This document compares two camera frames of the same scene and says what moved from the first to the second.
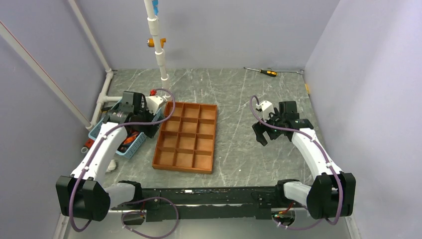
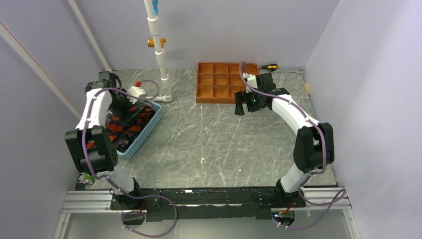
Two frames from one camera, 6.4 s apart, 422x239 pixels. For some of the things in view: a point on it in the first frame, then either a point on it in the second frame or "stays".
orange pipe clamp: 151,42 stays
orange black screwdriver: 266,72 to 271,66
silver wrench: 301,71 stays
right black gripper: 259,129 to 242,96
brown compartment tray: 186,143 to 217,82
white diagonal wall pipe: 6,34 stays
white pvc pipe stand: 154,24 stays
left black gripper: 149,130 to 125,112
